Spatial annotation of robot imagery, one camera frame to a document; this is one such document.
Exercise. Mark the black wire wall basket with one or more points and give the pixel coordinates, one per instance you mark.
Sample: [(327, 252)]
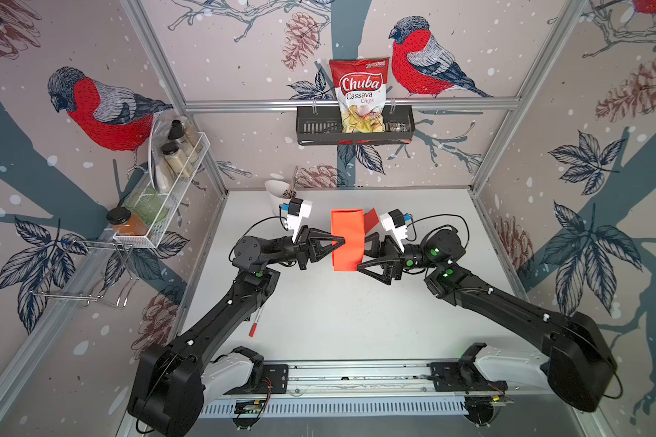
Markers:
[(328, 126)]

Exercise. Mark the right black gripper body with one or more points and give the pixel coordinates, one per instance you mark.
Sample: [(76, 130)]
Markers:
[(394, 254)]

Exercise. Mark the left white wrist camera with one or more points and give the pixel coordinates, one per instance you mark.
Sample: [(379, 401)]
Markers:
[(296, 210)]

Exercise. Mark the wooden utensil in cup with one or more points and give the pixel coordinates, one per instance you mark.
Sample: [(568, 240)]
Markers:
[(292, 183)]

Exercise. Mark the white utensil cup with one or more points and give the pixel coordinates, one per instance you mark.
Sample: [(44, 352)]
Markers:
[(279, 193)]

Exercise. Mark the red marker pen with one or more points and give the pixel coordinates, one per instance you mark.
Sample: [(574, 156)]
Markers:
[(256, 320)]

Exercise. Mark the Chuba cassava chips bag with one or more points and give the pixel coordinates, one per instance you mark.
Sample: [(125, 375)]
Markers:
[(360, 88)]

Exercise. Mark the black-lid spice jar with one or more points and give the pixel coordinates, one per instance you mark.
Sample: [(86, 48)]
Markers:
[(177, 160), (183, 130)]

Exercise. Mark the orange spice jar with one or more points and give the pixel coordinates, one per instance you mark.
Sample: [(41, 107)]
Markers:
[(126, 223)]

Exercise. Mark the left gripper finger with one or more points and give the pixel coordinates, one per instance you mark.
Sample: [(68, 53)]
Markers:
[(317, 250), (314, 236)]

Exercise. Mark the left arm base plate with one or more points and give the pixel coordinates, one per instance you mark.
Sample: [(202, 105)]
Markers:
[(264, 378)]

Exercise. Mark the chrome wire hook rack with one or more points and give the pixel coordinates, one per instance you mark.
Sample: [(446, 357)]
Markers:
[(102, 277)]

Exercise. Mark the black-lid spice jar lower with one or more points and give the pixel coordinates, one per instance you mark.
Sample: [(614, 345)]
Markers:
[(177, 160)]

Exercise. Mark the black-lid spice jar upper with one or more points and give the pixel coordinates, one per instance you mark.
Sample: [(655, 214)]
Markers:
[(183, 130)]

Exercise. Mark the white wire spice rack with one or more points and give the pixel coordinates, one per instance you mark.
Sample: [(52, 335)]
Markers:
[(160, 176)]

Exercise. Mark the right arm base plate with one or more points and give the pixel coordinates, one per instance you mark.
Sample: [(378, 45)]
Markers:
[(449, 377)]

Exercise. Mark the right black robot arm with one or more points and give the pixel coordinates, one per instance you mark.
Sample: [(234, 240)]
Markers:
[(580, 365)]

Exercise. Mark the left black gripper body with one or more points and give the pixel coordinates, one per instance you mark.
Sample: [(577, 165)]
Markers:
[(296, 252)]

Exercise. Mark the green contents glass jar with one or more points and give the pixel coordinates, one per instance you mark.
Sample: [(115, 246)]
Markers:
[(147, 204)]

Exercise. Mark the aluminium mounting rail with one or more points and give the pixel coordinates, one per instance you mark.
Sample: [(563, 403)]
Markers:
[(344, 389)]

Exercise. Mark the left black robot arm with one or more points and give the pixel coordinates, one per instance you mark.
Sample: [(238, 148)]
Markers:
[(174, 382)]

